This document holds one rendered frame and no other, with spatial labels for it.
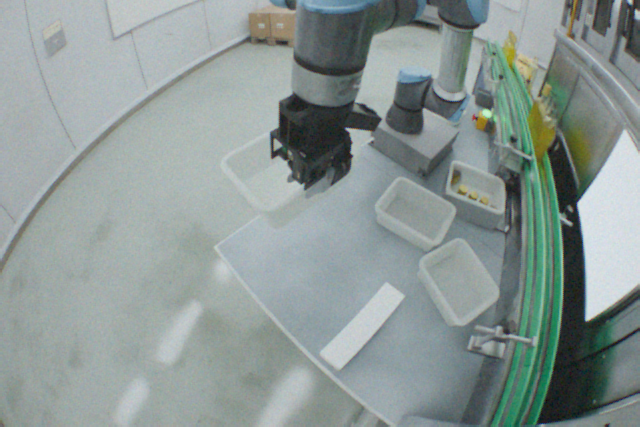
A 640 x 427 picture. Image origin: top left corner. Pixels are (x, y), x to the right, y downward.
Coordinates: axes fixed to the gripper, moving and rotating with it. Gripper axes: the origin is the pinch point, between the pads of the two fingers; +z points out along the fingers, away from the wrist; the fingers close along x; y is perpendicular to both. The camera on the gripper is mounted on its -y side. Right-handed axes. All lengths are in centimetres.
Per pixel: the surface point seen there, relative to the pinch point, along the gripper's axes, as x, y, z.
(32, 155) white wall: -259, 142, 101
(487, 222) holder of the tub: 35, -48, 28
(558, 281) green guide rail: 58, -29, 6
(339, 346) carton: 23.4, 12.7, 25.9
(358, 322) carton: 22.5, 5.4, 26.1
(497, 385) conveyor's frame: 59, 0, 14
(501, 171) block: 30, -67, 21
